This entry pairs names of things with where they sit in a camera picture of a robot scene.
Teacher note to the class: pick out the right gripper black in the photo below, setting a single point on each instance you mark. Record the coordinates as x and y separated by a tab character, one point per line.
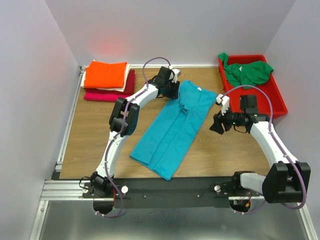
218	119

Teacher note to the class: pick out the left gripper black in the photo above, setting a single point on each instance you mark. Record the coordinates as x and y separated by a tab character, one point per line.
174	93

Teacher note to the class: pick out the teal blue t shirt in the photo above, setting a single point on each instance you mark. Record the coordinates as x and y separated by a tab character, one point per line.
167	140

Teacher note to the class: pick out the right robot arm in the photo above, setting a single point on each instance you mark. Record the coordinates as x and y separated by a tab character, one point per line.
287	179

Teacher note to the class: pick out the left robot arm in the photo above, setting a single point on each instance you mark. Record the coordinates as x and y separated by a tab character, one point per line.
124	120

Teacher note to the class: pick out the folded dark red t shirt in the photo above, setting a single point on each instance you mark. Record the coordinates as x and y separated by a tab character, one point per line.
128	90

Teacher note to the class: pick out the red plastic bin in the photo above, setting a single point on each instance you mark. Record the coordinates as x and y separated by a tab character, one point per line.
264	93

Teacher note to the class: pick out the folded white t shirt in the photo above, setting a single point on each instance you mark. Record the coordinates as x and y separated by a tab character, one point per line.
126	75

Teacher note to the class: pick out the green t shirt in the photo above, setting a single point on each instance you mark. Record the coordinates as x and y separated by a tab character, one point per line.
245	70

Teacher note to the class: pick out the folded orange t shirt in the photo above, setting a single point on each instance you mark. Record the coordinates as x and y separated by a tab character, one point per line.
105	75

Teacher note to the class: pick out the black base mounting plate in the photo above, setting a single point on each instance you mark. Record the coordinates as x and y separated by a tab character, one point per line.
163	203

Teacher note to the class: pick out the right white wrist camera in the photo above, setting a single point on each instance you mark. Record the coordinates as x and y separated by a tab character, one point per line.
224	102

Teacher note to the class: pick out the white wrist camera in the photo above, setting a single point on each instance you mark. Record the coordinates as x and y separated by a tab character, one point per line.
174	74
224	102

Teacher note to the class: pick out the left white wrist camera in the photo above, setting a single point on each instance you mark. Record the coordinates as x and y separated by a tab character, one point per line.
174	74

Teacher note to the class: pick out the aluminium frame rail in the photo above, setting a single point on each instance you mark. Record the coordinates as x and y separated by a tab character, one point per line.
62	191

